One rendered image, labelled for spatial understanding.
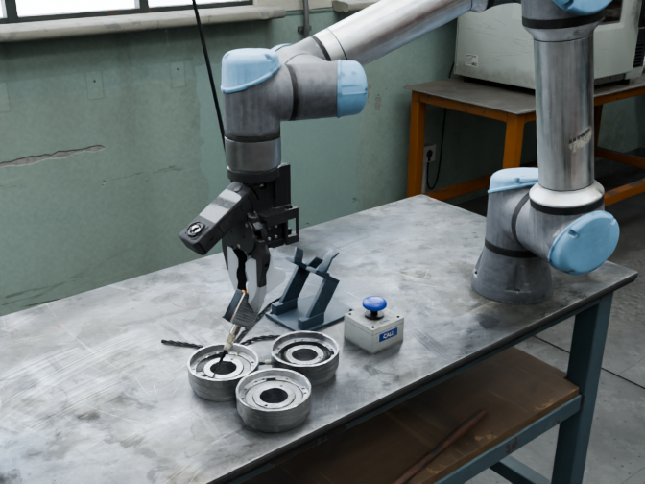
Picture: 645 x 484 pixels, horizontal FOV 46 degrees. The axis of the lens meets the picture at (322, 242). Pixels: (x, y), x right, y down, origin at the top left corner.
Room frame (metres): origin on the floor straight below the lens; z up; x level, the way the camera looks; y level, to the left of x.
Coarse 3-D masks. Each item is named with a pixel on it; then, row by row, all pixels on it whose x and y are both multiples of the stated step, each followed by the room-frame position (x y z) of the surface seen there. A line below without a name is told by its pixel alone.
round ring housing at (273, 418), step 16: (240, 384) 0.92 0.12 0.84; (256, 384) 0.94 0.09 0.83; (272, 384) 0.93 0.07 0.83; (304, 384) 0.93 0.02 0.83; (240, 400) 0.88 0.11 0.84; (256, 400) 0.89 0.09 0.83; (272, 400) 0.93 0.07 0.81; (288, 400) 0.89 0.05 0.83; (304, 400) 0.88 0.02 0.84; (256, 416) 0.86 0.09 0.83; (272, 416) 0.85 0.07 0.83; (288, 416) 0.86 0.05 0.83; (304, 416) 0.88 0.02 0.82; (272, 432) 0.86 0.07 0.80
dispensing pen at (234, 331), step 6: (234, 294) 0.99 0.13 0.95; (240, 294) 0.98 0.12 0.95; (234, 300) 0.98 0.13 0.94; (228, 306) 0.98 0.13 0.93; (234, 306) 0.97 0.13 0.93; (228, 312) 0.97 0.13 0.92; (228, 318) 0.97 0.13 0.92; (234, 330) 0.97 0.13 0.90; (228, 336) 0.97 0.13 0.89; (234, 336) 0.97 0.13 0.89; (228, 342) 0.96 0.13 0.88; (228, 348) 0.96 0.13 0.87; (222, 354) 0.96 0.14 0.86; (222, 360) 0.96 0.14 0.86
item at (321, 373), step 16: (288, 336) 1.06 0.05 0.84; (304, 336) 1.07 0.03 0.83; (320, 336) 1.06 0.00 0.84; (272, 352) 1.00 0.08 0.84; (288, 352) 1.02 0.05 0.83; (304, 352) 1.04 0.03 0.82; (320, 352) 1.02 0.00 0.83; (336, 352) 1.00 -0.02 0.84; (272, 368) 1.00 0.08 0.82; (288, 368) 0.97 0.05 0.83; (304, 368) 0.97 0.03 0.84; (320, 368) 0.97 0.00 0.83; (336, 368) 1.00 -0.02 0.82; (320, 384) 0.98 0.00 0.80
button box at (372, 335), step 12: (348, 312) 1.12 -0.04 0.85; (360, 312) 1.12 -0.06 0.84; (384, 312) 1.12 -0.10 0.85; (348, 324) 1.11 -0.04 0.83; (360, 324) 1.09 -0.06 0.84; (372, 324) 1.08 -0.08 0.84; (384, 324) 1.08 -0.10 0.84; (396, 324) 1.10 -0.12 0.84; (348, 336) 1.11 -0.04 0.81; (360, 336) 1.09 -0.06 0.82; (372, 336) 1.07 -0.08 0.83; (384, 336) 1.08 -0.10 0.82; (396, 336) 1.10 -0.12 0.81; (372, 348) 1.07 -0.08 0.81; (384, 348) 1.08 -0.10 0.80
